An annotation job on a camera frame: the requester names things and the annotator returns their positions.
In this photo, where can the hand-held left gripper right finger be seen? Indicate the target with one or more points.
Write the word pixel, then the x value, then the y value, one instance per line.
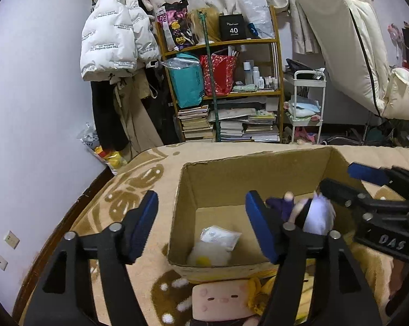
pixel 259 224

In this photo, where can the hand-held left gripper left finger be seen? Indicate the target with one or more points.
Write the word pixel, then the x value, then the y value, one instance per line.
pixel 145 224

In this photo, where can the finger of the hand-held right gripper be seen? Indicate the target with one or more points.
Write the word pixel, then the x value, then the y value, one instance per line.
pixel 342 193
pixel 367 173

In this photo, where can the lavender-haired plush doll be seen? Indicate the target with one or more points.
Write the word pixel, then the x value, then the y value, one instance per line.
pixel 316 215

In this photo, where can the cardboard box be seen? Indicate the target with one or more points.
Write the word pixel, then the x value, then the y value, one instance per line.
pixel 225 183

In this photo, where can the pink pig cube plush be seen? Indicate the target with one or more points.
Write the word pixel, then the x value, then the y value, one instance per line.
pixel 218 298

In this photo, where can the dark cloth pile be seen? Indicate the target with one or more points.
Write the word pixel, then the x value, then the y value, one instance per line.
pixel 378 135

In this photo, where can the white plastic packet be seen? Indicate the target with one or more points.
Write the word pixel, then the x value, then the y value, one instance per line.
pixel 221 237

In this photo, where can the white fluffy plush toy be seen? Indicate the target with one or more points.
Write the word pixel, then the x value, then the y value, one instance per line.
pixel 211 257

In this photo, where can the pink toys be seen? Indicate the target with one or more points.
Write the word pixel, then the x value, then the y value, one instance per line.
pixel 304 135

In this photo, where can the yellow plush toy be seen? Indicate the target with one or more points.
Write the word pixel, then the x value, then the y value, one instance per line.
pixel 259 295

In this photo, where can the plastic bag of toys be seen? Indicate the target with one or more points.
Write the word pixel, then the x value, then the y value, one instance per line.
pixel 102 152

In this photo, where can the cream duvet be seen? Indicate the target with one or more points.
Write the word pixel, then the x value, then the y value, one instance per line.
pixel 405 91

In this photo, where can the folded cloths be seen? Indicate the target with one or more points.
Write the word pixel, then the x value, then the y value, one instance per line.
pixel 303 108

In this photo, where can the beige trousers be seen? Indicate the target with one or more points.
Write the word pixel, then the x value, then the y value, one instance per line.
pixel 136 122

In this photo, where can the messy pile of books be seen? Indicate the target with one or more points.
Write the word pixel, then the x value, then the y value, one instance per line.
pixel 245 122

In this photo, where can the dark hanging garment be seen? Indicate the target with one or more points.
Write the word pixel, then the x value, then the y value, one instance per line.
pixel 160 115

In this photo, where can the neat stack of books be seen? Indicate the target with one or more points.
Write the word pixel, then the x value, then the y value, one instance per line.
pixel 196 122

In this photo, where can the white trolley cart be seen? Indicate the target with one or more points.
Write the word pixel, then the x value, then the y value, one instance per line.
pixel 310 74

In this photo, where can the black long coat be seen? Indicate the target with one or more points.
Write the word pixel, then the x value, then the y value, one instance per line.
pixel 106 115

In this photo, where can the pale green pouch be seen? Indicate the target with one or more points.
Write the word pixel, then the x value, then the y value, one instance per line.
pixel 245 88

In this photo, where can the white mattress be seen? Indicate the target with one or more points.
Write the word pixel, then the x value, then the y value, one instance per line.
pixel 333 40

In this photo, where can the pink character decoration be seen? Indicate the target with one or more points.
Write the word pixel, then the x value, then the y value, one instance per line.
pixel 395 32

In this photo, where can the teal shopping bag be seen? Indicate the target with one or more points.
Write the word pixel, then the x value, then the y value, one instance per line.
pixel 187 85

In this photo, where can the green pole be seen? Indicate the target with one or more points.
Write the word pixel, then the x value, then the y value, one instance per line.
pixel 213 85

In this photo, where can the group of toiletry bottles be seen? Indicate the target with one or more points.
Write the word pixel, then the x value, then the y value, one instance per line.
pixel 255 74

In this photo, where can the red patterned bag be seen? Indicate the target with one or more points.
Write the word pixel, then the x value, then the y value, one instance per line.
pixel 221 74

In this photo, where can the crumpled clear plastic bag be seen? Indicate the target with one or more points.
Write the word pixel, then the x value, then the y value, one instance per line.
pixel 177 62

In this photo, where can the wooden shelf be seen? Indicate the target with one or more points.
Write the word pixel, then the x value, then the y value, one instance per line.
pixel 245 42

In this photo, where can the large clear plastic bag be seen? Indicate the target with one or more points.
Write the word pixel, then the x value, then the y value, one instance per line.
pixel 259 13

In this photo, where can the white puffer jacket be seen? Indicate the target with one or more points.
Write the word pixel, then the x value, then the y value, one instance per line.
pixel 109 34

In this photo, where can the black box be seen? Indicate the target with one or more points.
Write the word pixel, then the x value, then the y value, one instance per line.
pixel 232 27

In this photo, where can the black pink printed bag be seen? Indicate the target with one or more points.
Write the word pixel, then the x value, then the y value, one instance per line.
pixel 177 27

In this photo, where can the blonde wig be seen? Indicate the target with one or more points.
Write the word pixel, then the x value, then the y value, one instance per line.
pixel 211 23

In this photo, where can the white wall socket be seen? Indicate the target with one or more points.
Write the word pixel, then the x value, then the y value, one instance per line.
pixel 11 239
pixel 1 262

